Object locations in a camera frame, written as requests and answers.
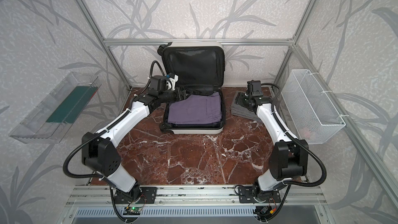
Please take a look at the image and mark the grey towel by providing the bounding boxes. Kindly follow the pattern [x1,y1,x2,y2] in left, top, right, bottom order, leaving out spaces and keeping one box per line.
[231,91,263,123]

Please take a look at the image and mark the purple trousers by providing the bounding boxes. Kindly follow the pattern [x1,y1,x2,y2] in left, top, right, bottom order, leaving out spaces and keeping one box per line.
[167,92,222,124]

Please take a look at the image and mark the black and white suitcase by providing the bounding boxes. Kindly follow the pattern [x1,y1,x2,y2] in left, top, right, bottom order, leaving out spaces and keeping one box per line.
[157,41,226,134]

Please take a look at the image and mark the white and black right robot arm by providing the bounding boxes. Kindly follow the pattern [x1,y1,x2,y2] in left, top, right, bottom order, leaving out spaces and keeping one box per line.
[237,80,308,192]

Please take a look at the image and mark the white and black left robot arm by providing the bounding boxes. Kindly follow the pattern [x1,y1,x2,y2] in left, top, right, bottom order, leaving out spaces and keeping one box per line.
[81,73,187,193]

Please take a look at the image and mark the pink object in basket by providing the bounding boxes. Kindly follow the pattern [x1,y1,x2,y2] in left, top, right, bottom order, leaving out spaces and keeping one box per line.
[300,127,314,140]

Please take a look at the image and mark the green board in shelf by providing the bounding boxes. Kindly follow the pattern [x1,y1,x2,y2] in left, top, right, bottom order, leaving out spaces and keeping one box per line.
[46,86,98,124]

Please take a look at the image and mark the left green circuit board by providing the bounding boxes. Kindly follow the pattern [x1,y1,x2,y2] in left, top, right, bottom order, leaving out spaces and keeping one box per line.
[123,206,143,216]

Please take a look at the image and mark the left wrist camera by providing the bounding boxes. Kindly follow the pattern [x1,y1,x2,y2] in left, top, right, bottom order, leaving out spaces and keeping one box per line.
[166,73,179,91]

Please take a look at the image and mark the white wire mesh basket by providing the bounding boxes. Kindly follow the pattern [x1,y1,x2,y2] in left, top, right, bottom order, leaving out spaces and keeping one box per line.
[282,69,346,145]

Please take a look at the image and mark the left black corrugated cable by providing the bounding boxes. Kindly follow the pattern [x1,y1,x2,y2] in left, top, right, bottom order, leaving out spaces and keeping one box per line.
[62,60,167,223]

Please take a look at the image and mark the black corrugated cable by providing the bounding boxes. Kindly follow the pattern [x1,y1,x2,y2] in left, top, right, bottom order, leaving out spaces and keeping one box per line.
[62,60,167,223]
[261,83,328,223]

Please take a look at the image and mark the right black corrugated cable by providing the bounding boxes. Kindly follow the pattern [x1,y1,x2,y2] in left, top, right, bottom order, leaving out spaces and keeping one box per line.
[261,83,328,223]

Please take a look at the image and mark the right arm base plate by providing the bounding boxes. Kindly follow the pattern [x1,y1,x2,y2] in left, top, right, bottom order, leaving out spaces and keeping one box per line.
[234,185,282,204]

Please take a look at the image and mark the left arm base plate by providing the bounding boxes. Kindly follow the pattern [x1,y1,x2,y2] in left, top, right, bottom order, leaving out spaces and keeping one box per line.
[114,186,158,204]

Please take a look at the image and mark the clear plastic wall shelf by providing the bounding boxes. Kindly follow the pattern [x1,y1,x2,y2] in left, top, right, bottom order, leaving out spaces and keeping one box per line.
[9,72,102,144]

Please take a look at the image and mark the aluminium front rail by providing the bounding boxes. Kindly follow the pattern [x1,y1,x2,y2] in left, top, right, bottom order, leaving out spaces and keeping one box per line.
[65,185,327,207]

